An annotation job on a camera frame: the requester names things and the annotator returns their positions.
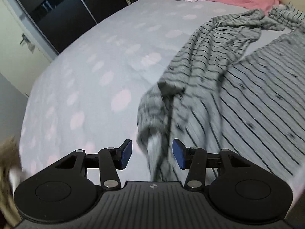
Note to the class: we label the black sliding wardrobe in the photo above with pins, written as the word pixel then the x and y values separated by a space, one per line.
pixel 64 21

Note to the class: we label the polka dot bed sheet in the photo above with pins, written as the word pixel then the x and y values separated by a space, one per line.
pixel 89 97

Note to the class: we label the cream room door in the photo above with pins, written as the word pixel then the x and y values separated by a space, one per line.
pixel 25 54

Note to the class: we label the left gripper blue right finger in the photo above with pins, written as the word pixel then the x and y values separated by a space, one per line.
pixel 194 160

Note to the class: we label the grey striped pyjama top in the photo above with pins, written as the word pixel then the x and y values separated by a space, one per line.
pixel 277 19

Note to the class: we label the grey striped pyjama pants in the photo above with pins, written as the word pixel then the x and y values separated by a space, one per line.
pixel 254 107

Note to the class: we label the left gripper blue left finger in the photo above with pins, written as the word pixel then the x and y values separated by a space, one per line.
pixel 112 159

